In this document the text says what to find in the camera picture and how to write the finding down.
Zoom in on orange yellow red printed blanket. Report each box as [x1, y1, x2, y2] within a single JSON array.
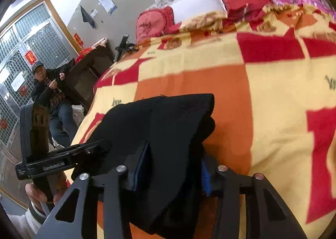
[[63, 3, 336, 239]]

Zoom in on pink cloth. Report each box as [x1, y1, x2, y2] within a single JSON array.
[[91, 38, 108, 49]]

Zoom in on dark hanging cloth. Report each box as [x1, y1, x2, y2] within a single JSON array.
[[80, 5, 95, 29]]

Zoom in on person's left forearm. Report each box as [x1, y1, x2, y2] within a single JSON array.
[[0, 202, 45, 239]]

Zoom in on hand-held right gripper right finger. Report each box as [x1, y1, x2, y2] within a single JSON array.
[[201, 158, 307, 239]]

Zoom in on dark wooden cabinet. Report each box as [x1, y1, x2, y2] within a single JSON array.
[[67, 45, 116, 108]]

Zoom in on white pillow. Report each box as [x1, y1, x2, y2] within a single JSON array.
[[168, 0, 227, 23]]

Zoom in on window with metal grille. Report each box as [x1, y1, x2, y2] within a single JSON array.
[[0, 0, 82, 197]]

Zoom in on red embroidered round pillow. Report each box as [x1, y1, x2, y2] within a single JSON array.
[[136, 6, 175, 44]]

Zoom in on black pants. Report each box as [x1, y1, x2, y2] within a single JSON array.
[[71, 93, 216, 235]]

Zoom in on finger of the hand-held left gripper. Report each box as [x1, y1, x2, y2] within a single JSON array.
[[47, 139, 112, 158]]

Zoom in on red ruffled round pillow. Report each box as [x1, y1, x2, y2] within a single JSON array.
[[223, 0, 272, 22]]

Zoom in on white paper sheet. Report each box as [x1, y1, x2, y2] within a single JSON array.
[[10, 72, 25, 91]]

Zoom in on white plastic bag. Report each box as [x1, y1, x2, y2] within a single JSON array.
[[71, 104, 85, 124]]

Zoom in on black tripod stand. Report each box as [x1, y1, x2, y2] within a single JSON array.
[[113, 34, 138, 62]]

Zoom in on person's left hand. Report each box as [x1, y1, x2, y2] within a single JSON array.
[[25, 173, 69, 214]]

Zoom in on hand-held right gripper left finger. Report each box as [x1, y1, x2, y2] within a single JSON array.
[[34, 145, 151, 239]]

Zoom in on red cloth on cabinet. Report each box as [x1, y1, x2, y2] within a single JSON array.
[[75, 47, 93, 62]]

